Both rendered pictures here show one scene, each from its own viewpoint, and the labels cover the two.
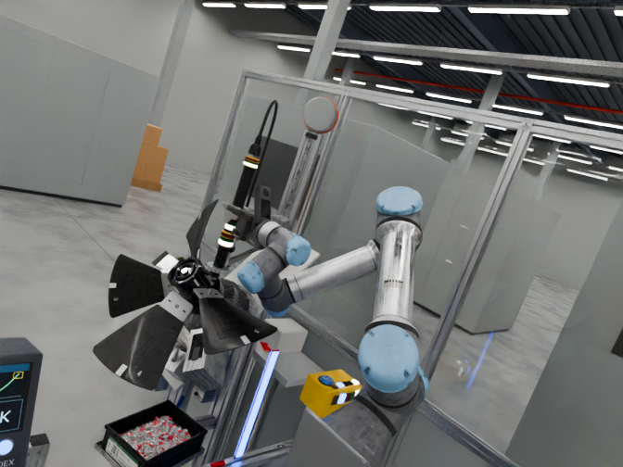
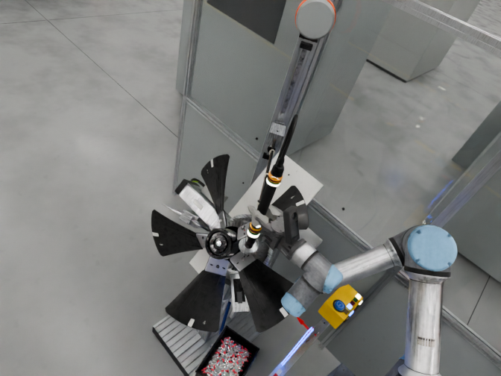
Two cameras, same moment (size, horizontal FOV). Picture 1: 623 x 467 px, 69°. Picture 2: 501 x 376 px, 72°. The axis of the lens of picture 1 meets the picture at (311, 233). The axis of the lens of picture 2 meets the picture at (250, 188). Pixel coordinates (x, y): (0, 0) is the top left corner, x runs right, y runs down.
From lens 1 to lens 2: 95 cm
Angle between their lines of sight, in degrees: 35
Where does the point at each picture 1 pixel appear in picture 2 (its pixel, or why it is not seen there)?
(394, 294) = (427, 353)
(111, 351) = (180, 311)
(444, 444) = not seen: hidden behind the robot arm
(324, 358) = (317, 225)
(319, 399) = (335, 320)
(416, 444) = (391, 296)
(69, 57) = not seen: outside the picture
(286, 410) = not seen: hidden behind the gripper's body
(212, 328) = (256, 305)
